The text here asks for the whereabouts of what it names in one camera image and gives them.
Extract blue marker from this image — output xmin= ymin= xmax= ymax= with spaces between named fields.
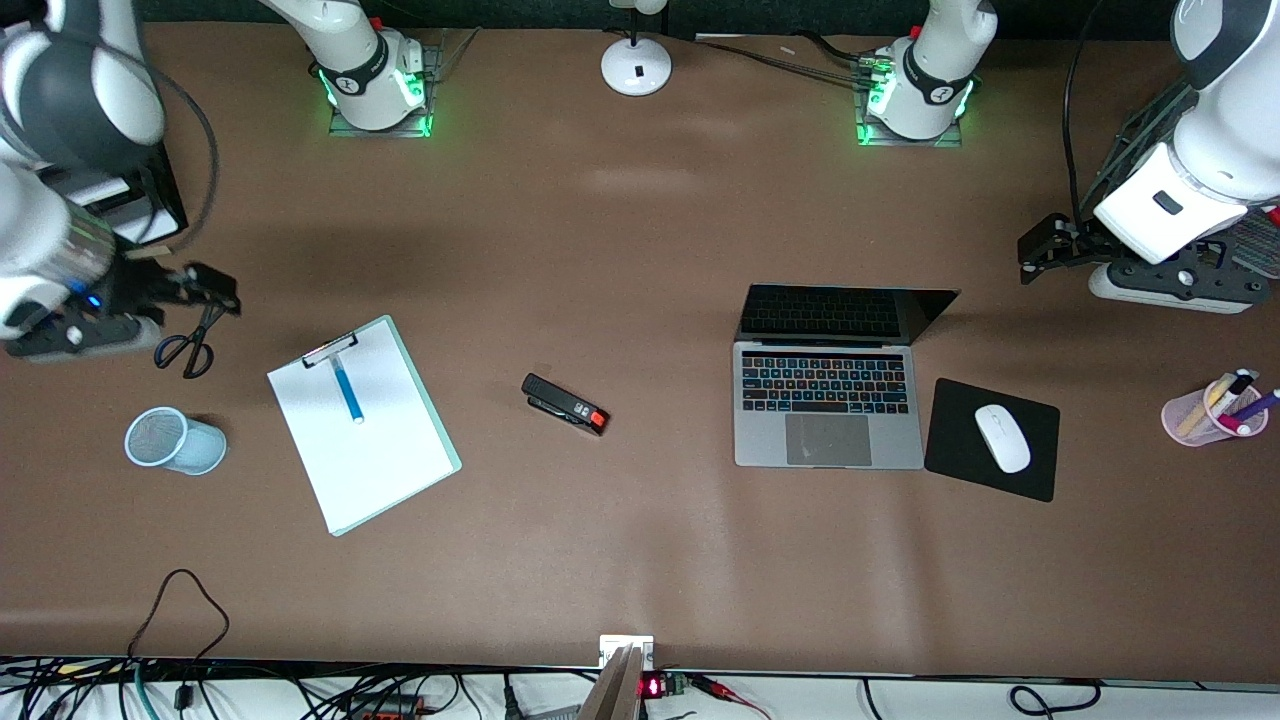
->
xmin=332 ymin=355 xmax=365 ymax=425

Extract silver laptop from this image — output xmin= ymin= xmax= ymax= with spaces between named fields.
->
xmin=733 ymin=284 xmax=962 ymax=470

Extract black capped white marker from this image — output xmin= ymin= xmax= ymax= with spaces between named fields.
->
xmin=1208 ymin=369 xmax=1260 ymax=414

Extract purple marker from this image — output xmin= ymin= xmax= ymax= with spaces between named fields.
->
xmin=1236 ymin=389 xmax=1280 ymax=436

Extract black desk file rack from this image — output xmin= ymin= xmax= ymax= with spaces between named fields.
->
xmin=40 ymin=140 xmax=189 ymax=253

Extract black mesh desk organizer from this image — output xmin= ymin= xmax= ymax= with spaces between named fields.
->
xmin=1078 ymin=80 xmax=1280 ymax=283

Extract blue mesh pen cup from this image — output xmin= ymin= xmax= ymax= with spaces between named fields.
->
xmin=124 ymin=406 xmax=228 ymax=476

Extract white computer mouse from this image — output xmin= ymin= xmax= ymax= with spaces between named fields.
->
xmin=974 ymin=403 xmax=1033 ymax=475

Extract black mouse pad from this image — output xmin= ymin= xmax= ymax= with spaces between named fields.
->
xmin=923 ymin=377 xmax=1062 ymax=504

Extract yellow pen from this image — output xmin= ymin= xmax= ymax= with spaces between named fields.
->
xmin=1177 ymin=385 xmax=1227 ymax=439

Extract pink mesh pen cup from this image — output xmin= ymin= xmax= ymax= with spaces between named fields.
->
xmin=1161 ymin=378 xmax=1270 ymax=448

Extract white paper sheet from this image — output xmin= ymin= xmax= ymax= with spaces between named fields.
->
xmin=267 ymin=322 xmax=453 ymax=534

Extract green clipboard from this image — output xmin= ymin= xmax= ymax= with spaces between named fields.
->
xmin=267 ymin=315 xmax=463 ymax=538

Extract black stapler red tip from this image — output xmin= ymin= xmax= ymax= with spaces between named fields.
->
xmin=521 ymin=373 xmax=611 ymax=438

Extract white round stand base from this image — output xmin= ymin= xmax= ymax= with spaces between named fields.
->
xmin=600 ymin=0 xmax=674 ymax=98

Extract black handled scissors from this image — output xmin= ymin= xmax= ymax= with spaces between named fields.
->
xmin=154 ymin=298 xmax=229 ymax=380

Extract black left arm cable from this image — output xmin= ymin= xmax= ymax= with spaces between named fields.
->
xmin=1061 ymin=0 xmax=1107 ymax=227

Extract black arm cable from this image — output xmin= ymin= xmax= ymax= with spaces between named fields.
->
xmin=1061 ymin=0 xmax=1107 ymax=227
xmin=60 ymin=35 xmax=220 ymax=253

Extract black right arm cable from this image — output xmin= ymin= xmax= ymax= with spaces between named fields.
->
xmin=60 ymin=35 xmax=220 ymax=253

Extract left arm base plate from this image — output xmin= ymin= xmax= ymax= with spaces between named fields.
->
xmin=854 ymin=50 xmax=967 ymax=150

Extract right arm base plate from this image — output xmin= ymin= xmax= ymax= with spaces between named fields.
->
xmin=327 ymin=40 xmax=435 ymax=139

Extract black looped table cable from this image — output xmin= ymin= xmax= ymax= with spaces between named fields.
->
xmin=127 ymin=568 xmax=231 ymax=667

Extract black base cable bundle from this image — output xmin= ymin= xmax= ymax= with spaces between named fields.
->
xmin=690 ymin=30 xmax=893 ymax=87

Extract black cable coil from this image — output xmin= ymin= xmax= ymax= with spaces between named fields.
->
xmin=1008 ymin=680 xmax=1104 ymax=720

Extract white table edge bracket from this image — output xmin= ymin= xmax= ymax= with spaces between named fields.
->
xmin=599 ymin=635 xmax=655 ymax=670

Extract red wire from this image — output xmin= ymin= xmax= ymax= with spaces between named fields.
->
xmin=690 ymin=674 xmax=773 ymax=720

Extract grey camera support beam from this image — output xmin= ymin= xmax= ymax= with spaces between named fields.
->
xmin=577 ymin=645 xmax=647 ymax=720

